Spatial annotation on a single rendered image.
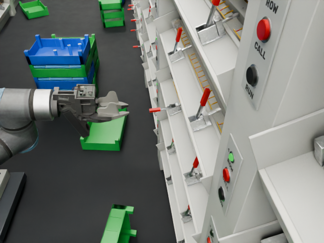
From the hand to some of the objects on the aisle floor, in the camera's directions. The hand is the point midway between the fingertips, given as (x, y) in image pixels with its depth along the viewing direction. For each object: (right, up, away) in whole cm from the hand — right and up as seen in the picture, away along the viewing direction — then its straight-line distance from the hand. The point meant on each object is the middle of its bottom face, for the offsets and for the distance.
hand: (124, 111), depth 86 cm
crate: (-5, -59, +20) cm, 62 cm away
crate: (-20, -8, +74) cm, 77 cm away
